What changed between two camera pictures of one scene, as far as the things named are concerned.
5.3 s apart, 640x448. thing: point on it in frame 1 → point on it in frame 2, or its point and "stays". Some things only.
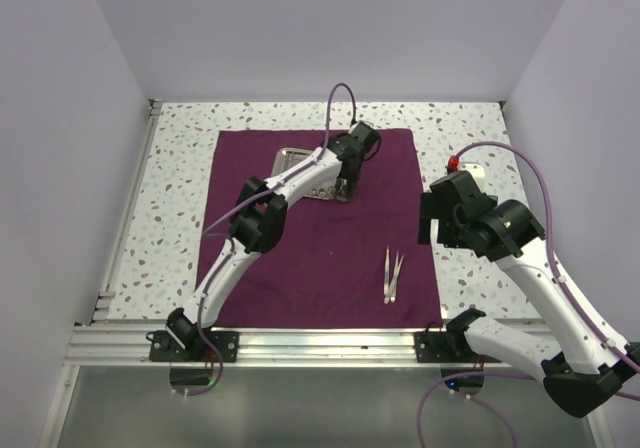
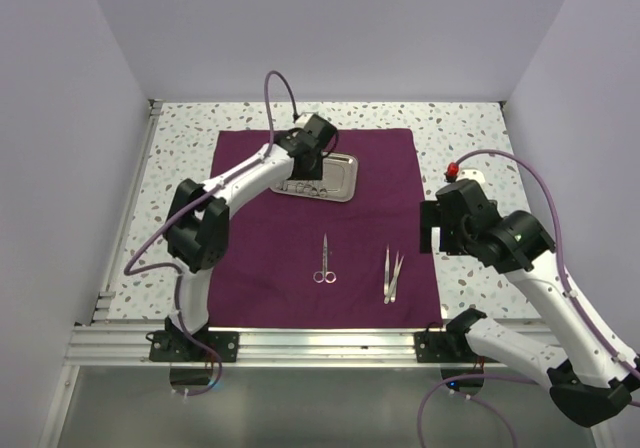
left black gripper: [354, 178] → [316, 174]
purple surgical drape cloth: [339, 265] stays
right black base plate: [446, 347] stays
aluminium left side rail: [107, 292] stays
